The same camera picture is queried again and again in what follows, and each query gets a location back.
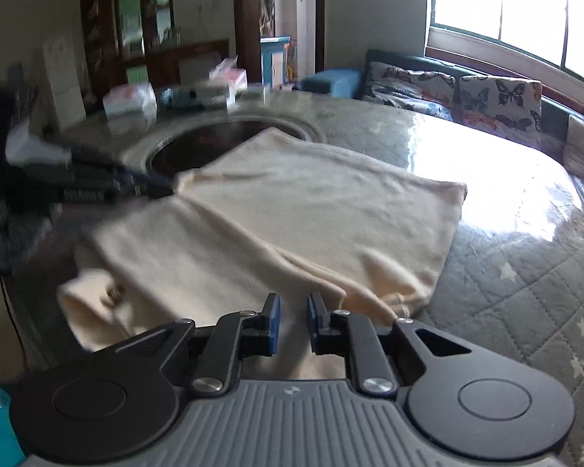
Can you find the cream garment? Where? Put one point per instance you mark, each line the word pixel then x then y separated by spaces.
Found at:
pixel 292 214

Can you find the dark wooden sideboard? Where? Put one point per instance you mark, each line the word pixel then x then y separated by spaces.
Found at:
pixel 190 61

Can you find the tall wooden display cabinet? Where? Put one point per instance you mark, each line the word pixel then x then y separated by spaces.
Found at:
pixel 126 14

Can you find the dark cloth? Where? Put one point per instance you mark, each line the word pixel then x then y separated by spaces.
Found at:
pixel 14 233

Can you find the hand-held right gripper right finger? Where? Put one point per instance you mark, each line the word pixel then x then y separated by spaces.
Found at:
pixel 313 325

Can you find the green white carton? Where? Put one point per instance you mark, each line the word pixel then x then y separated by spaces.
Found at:
pixel 215 97

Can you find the butterfly print cushion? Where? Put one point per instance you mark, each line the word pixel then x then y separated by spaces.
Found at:
pixel 501 107
pixel 409 88

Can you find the window with green frame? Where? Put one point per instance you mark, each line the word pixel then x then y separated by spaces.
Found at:
pixel 496 0

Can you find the dark wooden door frame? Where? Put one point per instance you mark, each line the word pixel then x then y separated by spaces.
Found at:
pixel 246 19

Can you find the round dark table hotplate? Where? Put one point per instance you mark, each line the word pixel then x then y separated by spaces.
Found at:
pixel 199 146

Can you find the blue padded stool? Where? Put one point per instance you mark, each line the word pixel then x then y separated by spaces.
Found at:
pixel 331 82

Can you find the grey quilted star tablecloth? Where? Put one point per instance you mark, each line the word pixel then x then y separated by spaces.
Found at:
pixel 511 272

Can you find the dark green sofa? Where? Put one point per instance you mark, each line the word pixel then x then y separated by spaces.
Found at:
pixel 550 126

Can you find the white pink tissue pack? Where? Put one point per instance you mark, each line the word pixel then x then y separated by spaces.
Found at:
pixel 129 106

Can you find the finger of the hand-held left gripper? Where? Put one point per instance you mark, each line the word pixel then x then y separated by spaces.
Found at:
pixel 148 186

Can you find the pink white tissue box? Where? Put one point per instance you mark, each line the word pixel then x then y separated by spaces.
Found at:
pixel 229 79

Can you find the white upright panel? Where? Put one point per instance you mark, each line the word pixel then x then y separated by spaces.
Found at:
pixel 64 78

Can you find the blue white small cabinet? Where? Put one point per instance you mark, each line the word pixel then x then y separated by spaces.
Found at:
pixel 274 61

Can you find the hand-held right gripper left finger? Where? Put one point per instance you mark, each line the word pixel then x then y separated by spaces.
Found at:
pixel 274 325

